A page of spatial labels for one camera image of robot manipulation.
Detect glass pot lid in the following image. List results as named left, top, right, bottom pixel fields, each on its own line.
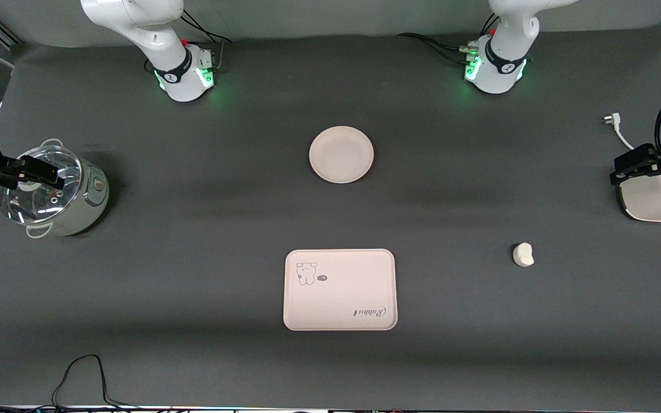
left=0, top=145, right=83, bottom=224

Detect black left arm base cables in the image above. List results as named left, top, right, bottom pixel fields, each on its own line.
left=396, top=11, right=500, bottom=67

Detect white power plug cable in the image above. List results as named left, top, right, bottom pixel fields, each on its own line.
left=604, top=114, right=634, bottom=151

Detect round beige plate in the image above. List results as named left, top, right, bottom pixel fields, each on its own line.
left=309, top=126, right=375, bottom=184

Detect aluminium frame rail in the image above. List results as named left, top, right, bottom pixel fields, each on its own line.
left=0, top=14, right=21, bottom=49

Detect beige rectangular rabbit tray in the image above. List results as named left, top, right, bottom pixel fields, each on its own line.
left=283, top=248, right=398, bottom=332

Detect black arm base cables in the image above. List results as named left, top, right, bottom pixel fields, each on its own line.
left=180, top=9, right=232, bottom=71
left=396, top=11, right=500, bottom=67

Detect thin black looped cable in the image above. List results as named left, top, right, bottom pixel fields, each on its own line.
left=52, top=354, right=136, bottom=409

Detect dark grey table cloth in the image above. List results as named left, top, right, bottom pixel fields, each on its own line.
left=0, top=26, right=661, bottom=411

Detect white rounded appliance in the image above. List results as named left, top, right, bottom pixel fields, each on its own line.
left=616, top=171, right=661, bottom=223

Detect black right arm base cables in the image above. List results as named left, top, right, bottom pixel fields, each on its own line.
left=180, top=9, right=232, bottom=71

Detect white steamed bun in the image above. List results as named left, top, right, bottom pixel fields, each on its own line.
left=512, top=242, right=535, bottom=268

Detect steel pot with glass lid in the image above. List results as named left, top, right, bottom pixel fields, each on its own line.
left=24, top=138, right=110, bottom=239

